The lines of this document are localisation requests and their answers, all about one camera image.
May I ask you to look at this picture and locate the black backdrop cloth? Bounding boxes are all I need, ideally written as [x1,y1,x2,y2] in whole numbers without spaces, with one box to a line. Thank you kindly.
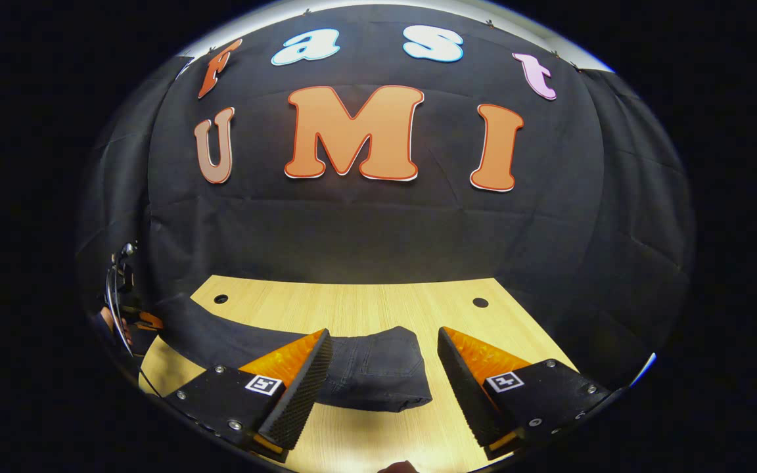
[76,3,695,388]

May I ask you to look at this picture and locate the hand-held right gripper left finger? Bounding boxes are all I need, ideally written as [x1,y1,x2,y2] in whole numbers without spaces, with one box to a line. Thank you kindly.
[164,328,333,462]

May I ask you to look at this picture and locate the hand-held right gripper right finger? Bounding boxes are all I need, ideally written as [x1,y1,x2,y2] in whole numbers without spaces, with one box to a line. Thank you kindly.
[436,327,614,461]

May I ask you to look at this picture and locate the dark grey jeans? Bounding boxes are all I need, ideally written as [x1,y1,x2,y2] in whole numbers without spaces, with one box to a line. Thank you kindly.
[149,292,433,413]

